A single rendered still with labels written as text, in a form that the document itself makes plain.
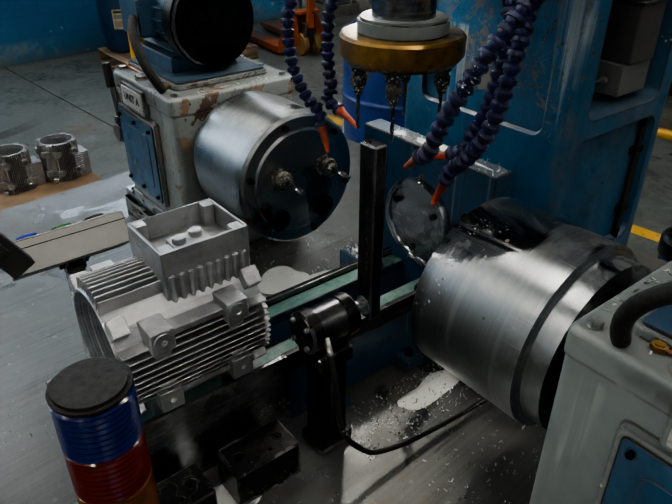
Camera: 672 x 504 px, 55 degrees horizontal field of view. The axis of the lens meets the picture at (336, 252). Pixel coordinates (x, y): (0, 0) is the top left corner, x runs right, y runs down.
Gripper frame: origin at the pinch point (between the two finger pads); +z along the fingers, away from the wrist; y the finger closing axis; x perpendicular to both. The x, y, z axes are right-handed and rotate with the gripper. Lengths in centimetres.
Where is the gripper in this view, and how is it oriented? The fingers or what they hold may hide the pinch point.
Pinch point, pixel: (1, 251)
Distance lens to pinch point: 84.3
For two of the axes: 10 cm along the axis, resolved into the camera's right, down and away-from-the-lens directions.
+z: 3.9, 5.8, 7.1
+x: -6.8, 7.0, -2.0
